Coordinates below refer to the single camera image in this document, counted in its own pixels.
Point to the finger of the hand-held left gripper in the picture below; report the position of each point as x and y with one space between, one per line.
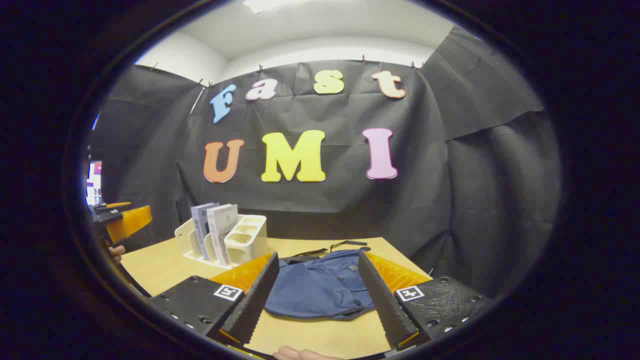
112 206
130 222

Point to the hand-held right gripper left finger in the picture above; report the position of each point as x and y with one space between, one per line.
255 300

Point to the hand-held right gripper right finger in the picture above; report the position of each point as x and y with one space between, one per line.
382 305

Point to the white plastic bookshelf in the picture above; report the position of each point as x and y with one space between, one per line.
247 240

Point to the blue schoolbag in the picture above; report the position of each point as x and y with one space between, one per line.
320 290

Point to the grey-blue book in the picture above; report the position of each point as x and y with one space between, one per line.
201 225

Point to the white book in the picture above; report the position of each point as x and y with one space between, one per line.
222 230

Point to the computer monitor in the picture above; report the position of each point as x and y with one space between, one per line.
94 182

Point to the black backdrop cloth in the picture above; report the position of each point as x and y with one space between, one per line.
350 210

